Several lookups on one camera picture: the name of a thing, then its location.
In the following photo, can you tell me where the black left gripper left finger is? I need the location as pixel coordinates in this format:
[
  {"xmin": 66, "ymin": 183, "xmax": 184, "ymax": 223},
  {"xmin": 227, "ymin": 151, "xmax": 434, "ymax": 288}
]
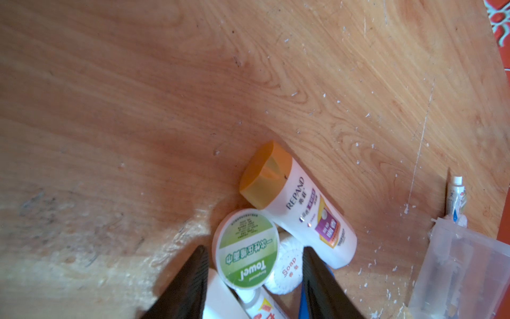
[{"xmin": 142, "ymin": 245, "xmax": 209, "ymax": 319}]

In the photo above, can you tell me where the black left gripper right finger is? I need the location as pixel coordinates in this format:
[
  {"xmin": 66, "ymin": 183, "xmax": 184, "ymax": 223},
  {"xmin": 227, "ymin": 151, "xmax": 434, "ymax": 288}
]
[{"xmin": 301, "ymin": 247, "xmax": 363, "ymax": 318}]

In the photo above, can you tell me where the small toothpaste tube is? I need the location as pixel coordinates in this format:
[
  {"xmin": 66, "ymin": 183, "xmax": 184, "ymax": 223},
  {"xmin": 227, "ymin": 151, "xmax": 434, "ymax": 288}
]
[
  {"xmin": 235, "ymin": 287, "xmax": 289, "ymax": 319},
  {"xmin": 445, "ymin": 176, "xmax": 468, "ymax": 228}
]

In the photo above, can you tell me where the clear jar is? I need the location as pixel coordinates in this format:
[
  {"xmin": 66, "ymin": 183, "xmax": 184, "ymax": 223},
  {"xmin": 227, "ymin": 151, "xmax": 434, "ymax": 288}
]
[{"xmin": 409, "ymin": 218, "xmax": 509, "ymax": 318}]

